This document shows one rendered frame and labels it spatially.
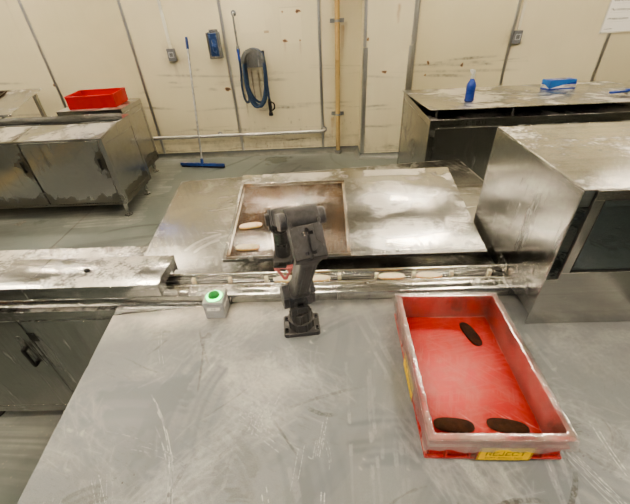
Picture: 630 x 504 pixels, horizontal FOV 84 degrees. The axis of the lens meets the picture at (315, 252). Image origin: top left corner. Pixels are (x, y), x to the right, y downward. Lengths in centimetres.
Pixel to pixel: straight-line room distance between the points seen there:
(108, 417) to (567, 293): 138
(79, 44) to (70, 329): 425
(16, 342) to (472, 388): 173
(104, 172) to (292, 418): 324
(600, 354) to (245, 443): 105
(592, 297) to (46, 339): 199
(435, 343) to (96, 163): 337
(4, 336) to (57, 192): 251
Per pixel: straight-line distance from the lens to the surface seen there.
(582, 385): 127
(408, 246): 146
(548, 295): 130
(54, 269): 168
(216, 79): 495
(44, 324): 175
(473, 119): 300
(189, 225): 188
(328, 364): 111
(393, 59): 454
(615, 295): 142
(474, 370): 117
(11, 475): 238
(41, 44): 575
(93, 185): 401
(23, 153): 421
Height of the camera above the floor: 172
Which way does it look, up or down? 36 degrees down
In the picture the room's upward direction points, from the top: 3 degrees counter-clockwise
